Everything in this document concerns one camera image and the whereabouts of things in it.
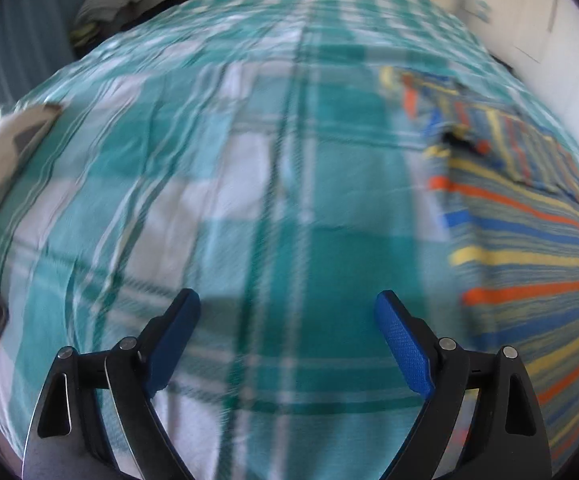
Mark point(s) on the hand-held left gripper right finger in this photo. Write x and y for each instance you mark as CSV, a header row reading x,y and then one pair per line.
x,y
407,345

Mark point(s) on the striped knitted sweater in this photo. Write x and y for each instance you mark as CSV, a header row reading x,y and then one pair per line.
x,y
519,240

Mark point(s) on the white wardrobe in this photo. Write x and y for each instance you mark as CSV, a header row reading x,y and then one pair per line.
x,y
559,35

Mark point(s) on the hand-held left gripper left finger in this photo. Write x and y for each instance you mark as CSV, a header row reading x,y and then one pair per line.
x,y
174,340

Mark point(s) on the teal curtain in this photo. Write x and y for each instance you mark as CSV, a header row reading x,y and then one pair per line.
x,y
29,25

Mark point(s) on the teal white plaid blanket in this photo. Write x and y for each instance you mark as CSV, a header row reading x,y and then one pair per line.
x,y
294,185

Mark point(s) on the pile of grey clothes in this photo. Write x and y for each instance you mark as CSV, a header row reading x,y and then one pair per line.
x,y
109,2

